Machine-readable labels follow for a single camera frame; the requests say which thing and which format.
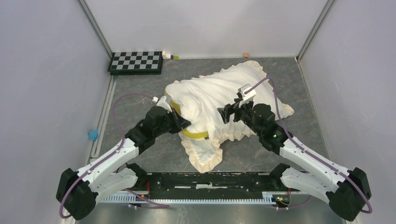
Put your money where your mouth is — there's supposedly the white toothed cable tray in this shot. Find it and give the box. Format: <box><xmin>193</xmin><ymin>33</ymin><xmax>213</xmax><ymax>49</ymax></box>
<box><xmin>101</xmin><ymin>191</ymin><xmax>289</xmax><ymax>205</ymax></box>

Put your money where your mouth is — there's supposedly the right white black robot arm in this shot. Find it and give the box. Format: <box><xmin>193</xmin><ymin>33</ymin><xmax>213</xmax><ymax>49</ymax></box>
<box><xmin>218</xmin><ymin>101</ymin><xmax>373</xmax><ymax>221</ymax></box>

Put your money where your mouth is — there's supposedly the black white checkerboard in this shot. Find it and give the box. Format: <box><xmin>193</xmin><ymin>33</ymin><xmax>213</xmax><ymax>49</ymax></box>
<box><xmin>107</xmin><ymin>51</ymin><xmax>163</xmax><ymax>76</ymax></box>

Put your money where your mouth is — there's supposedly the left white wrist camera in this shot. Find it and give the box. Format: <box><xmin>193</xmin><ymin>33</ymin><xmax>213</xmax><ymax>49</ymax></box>
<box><xmin>151</xmin><ymin>95</ymin><xmax>172</xmax><ymax>112</ymax></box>

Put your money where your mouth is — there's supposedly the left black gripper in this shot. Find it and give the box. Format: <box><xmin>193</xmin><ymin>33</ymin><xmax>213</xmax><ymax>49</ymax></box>
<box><xmin>154</xmin><ymin>107</ymin><xmax>191</xmax><ymax>137</ymax></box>

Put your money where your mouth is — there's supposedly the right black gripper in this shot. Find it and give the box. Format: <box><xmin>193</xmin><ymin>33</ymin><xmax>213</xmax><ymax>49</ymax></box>
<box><xmin>218</xmin><ymin>97</ymin><xmax>263</xmax><ymax>136</ymax></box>

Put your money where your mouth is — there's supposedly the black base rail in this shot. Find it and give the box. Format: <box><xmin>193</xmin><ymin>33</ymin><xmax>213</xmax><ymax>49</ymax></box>
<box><xmin>131</xmin><ymin>172</ymin><xmax>288</xmax><ymax>200</ymax></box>

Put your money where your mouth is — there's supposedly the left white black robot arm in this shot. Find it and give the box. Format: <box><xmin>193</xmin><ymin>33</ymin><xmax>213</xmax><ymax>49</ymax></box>
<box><xmin>56</xmin><ymin>106</ymin><xmax>191</xmax><ymax>220</ymax></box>

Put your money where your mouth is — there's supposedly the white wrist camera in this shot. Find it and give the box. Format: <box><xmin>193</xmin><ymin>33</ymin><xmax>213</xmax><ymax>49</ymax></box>
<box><xmin>151</xmin><ymin>95</ymin><xmax>172</xmax><ymax>112</ymax></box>
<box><xmin>237</xmin><ymin>84</ymin><xmax>256</xmax><ymax>102</ymax></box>

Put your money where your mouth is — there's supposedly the blue small object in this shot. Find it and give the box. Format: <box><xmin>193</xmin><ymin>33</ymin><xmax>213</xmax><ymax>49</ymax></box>
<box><xmin>88</xmin><ymin>129</ymin><xmax>99</xmax><ymax>141</ymax></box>

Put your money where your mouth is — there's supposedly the grey cream ruffled pillowcase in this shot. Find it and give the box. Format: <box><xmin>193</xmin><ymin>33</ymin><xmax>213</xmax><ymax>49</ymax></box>
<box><xmin>164</xmin><ymin>60</ymin><xmax>295</xmax><ymax>174</ymax></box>

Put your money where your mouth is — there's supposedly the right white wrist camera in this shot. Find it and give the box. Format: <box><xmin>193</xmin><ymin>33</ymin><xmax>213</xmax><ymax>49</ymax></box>
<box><xmin>237</xmin><ymin>84</ymin><xmax>256</xmax><ymax>102</ymax></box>

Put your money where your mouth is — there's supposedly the small white block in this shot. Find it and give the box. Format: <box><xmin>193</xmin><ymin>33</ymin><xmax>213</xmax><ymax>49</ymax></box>
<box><xmin>162</xmin><ymin>51</ymin><xmax>174</xmax><ymax>60</ymax></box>

